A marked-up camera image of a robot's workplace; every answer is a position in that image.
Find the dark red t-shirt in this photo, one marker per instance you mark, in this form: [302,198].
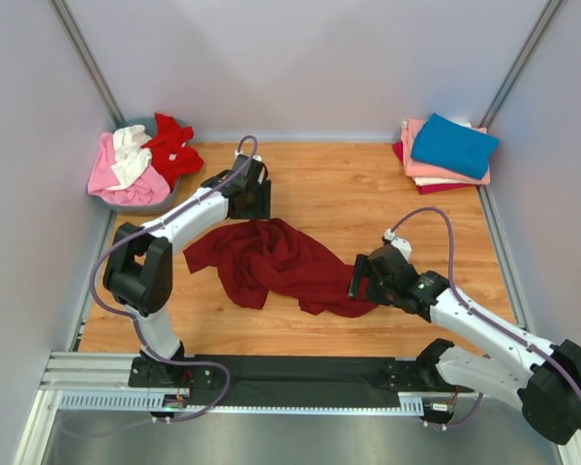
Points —
[259,257]

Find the bright red crumpled shirt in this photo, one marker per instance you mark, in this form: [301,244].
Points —
[172,156]

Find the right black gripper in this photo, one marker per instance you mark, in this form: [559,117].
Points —
[362,269]

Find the white crumpled shirt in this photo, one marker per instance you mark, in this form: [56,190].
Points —
[132,158]

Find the grey laundry basket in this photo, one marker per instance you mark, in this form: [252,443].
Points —
[151,130]

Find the pink crumpled shirt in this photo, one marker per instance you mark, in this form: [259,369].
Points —
[150,189]

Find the white folded shirt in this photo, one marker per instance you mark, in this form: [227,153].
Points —
[428,181]

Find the aluminium frame rail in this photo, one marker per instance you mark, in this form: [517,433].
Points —
[87,370]

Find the blue folded shirt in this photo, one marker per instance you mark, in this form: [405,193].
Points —
[445,144]

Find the black base mat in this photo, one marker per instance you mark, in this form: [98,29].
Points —
[293,381]

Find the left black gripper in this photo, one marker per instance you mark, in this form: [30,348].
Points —
[262,209]

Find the slotted grey cable duct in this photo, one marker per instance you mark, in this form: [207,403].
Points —
[164,403]

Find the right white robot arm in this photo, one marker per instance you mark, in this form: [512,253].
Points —
[538,378]

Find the magenta folded shirt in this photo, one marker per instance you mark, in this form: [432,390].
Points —
[397,148]

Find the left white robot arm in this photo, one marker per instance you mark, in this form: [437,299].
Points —
[139,270]

